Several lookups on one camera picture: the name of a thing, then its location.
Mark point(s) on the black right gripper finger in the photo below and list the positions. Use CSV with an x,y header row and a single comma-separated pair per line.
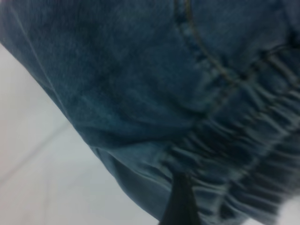
x,y
182,206

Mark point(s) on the blue denim shorts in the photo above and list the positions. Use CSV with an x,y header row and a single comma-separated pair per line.
x,y
117,82

